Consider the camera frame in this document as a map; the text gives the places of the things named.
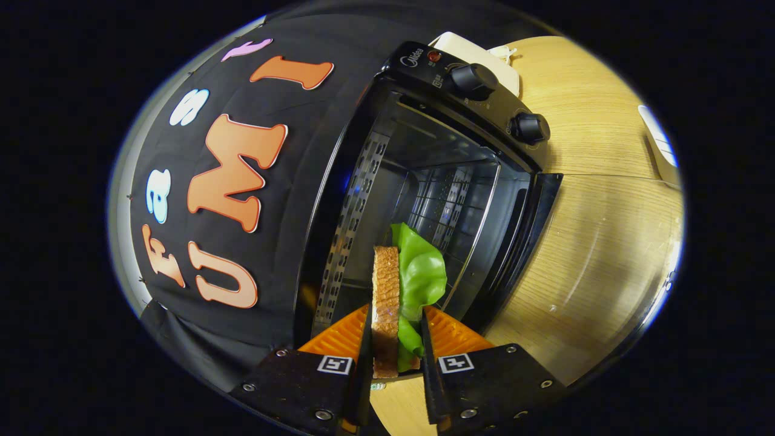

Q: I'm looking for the white pop-up toaster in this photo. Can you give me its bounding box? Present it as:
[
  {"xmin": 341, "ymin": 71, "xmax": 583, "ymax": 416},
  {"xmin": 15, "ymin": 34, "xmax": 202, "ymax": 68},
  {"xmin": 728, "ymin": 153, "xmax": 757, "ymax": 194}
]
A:
[{"xmin": 429, "ymin": 31, "xmax": 521, "ymax": 97}]

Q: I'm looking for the black backdrop cloth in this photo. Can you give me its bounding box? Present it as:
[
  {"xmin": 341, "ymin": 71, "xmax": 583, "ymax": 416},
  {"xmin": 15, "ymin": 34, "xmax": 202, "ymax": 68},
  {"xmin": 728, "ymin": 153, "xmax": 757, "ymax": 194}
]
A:
[{"xmin": 109, "ymin": 15, "xmax": 546, "ymax": 394}]

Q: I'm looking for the black toaster oven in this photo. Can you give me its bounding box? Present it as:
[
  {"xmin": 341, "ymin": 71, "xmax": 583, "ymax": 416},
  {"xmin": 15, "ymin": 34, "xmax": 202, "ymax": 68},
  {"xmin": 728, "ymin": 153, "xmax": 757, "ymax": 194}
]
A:
[{"xmin": 294, "ymin": 41, "xmax": 685, "ymax": 388}]

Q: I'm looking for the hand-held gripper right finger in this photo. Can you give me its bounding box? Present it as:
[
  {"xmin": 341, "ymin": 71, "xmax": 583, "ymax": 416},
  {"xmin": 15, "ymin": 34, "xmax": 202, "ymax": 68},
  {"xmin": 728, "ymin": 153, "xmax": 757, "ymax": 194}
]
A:
[{"xmin": 420, "ymin": 305, "xmax": 568, "ymax": 434}]

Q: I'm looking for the small white square dish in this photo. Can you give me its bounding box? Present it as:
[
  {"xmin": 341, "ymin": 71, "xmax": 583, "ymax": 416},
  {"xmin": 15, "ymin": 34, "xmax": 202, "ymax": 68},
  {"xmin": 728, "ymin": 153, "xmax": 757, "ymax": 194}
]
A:
[{"xmin": 638, "ymin": 104, "xmax": 679, "ymax": 169}]

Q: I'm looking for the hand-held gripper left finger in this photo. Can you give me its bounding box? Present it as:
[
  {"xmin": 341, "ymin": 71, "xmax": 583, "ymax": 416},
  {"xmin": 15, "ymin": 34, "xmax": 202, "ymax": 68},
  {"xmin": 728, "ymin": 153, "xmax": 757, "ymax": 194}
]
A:
[{"xmin": 230, "ymin": 303, "xmax": 374, "ymax": 434}]

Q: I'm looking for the toast and lettuce sandwich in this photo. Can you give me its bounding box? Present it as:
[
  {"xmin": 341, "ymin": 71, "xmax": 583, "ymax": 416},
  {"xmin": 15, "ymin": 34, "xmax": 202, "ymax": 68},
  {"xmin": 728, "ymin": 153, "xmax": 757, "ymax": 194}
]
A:
[{"xmin": 371, "ymin": 222, "xmax": 449, "ymax": 379}]

